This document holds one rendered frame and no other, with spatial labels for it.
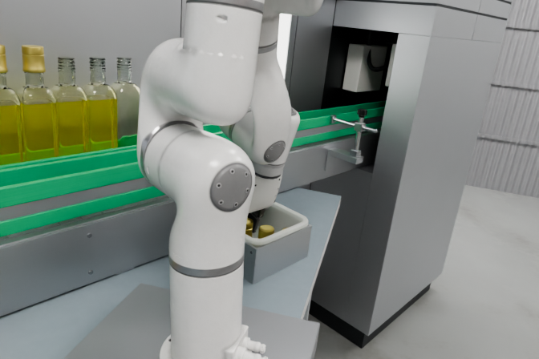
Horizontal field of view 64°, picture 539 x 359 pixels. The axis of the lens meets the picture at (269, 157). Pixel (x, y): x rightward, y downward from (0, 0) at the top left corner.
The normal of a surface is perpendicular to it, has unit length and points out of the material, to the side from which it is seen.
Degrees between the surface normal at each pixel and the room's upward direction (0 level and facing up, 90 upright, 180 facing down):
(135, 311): 3
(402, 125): 90
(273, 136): 106
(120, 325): 3
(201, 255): 90
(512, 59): 90
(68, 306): 0
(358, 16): 90
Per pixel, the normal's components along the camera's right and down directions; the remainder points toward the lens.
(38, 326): 0.10, -0.95
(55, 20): 0.71, 0.29
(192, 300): -0.20, 0.28
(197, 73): -0.37, 0.15
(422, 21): -0.69, 0.16
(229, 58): 0.34, 0.25
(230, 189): 0.54, 0.35
